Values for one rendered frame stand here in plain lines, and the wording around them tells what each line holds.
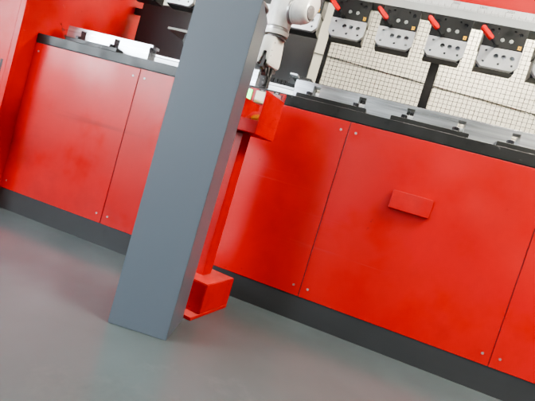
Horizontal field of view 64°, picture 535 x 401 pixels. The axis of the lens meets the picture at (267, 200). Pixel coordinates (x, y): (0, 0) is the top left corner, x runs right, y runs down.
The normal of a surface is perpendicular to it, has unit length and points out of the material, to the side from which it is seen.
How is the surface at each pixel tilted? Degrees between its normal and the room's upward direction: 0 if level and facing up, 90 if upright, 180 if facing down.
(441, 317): 90
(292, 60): 90
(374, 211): 90
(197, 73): 90
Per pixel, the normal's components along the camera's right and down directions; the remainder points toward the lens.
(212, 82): -0.07, 0.05
